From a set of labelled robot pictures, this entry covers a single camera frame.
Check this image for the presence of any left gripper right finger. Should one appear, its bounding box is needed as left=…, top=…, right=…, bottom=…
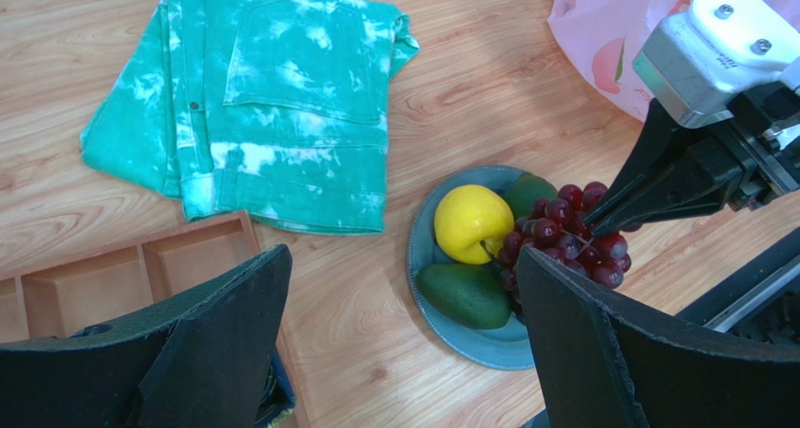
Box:
left=517, top=247, right=799, bottom=427

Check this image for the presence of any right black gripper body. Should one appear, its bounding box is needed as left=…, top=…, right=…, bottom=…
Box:
left=707, top=81, right=799, bottom=212

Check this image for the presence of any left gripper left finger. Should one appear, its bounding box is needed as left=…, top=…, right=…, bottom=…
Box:
left=1, top=245, right=293, bottom=427

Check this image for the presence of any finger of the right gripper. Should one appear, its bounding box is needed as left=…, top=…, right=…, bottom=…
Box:
left=585, top=99, right=744, bottom=237

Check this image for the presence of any dark red grape bunch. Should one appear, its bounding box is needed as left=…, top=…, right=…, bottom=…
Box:
left=493, top=181, right=632, bottom=312

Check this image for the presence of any green lime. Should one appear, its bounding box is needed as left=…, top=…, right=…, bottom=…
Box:
left=503, top=173, right=558, bottom=219

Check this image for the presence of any dark green avocado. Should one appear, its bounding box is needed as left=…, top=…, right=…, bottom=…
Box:
left=415, top=264, right=511, bottom=329

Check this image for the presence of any pink plastic bag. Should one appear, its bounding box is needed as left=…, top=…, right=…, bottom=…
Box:
left=546, top=0, right=800, bottom=124

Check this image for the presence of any yellow lemon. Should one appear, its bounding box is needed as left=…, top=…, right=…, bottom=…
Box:
left=433, top=184, right=515, bottom=265

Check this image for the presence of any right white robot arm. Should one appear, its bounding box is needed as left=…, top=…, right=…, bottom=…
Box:
left=585, top=63, right=799, bottom=237

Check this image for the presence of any dark rolled sock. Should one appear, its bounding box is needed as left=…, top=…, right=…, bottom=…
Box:
left=254, top=350, right=297, bottom=428

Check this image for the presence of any grey round plate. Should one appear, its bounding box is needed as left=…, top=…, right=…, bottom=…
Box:
left=406, top=165, right=534, bottom=371

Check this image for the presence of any brown wooden divided tray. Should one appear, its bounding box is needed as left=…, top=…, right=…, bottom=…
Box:
left=0, top=210, right=311, bottom=428

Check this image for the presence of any green white cloth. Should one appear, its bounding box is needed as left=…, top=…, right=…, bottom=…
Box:
left=80, top=0, right=419, bottom=236

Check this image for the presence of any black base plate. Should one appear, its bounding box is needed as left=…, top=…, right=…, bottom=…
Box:
left=677, top=229, right=799, bottom=348

